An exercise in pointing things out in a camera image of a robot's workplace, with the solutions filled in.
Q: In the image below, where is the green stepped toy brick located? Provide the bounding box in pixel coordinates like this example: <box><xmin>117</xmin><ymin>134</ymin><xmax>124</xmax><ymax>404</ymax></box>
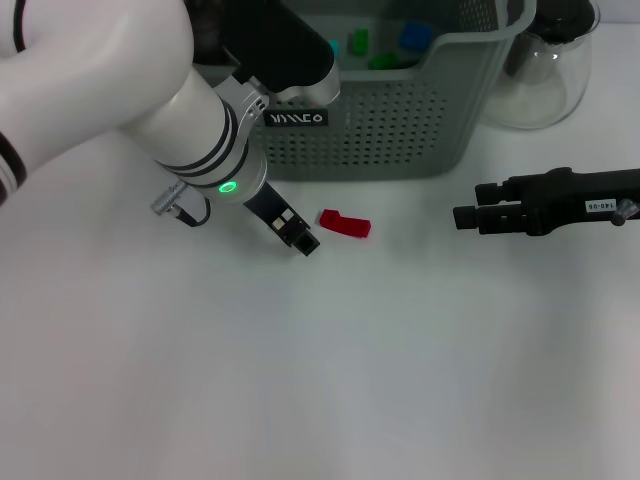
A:
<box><xmin>367</xmin><ymin>52</ymin><xmax>407</xmax><ymax>72</ymax></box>

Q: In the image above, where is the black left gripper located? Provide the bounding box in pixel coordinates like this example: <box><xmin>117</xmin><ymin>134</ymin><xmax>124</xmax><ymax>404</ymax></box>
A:
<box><xmin>243</xmin><ymin>181</ymin><xmax>322</xmax><ymax>259</ymax></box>

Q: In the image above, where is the clear glass teapot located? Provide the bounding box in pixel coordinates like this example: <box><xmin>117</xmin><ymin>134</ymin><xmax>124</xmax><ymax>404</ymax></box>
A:
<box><xmin>482</xmin><ymin>0</ymin><xmax>595</xmax><ymax>132</ymax></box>

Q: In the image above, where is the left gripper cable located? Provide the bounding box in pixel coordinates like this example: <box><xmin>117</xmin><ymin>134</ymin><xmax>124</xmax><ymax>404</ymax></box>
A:
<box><xmin>172</xmin><ymin>192</ymin><xmax>212</xmax><ymax>227</ymax></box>

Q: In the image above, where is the black teapot lid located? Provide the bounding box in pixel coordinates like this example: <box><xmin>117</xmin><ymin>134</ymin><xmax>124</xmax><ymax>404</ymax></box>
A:
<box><xmin>530</xmin><ymin>0</ymin><xmax>601</xmax><ymax>47</ymax></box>

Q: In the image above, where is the left gripper silver plug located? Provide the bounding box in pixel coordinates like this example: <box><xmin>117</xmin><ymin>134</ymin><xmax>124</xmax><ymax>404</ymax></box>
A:
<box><xmin>149</xmin><ymin>182</ymin><xmax>190</xmax><ymax>216</ymax></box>

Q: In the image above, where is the blue square toy plate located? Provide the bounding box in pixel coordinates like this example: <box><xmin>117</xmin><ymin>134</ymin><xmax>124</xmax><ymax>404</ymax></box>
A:
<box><xmin>398</xmin><ymin>20</ymin><xmax>434</xmax><ymax>53</ymax></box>

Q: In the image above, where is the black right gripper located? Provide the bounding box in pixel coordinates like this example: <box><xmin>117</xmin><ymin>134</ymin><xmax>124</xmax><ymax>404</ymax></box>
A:
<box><xmin>452</xmin><ymin>167</ymin><xmax>640</xmax><ymax>237</ymax></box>

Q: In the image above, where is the dark red toy brick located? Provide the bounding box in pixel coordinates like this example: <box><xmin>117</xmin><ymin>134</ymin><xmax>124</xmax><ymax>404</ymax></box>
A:
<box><xmin>318</xmin><ymin>208</ymin><xmax>373</xmax><ymax>240</ymax></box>

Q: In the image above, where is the grey perforated storage basket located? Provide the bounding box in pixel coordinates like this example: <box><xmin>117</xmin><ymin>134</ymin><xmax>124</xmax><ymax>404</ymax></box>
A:
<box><xmin>192</xmin><ymin>0</ymin><xmax>539</xmax><ymax>184</ymax></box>

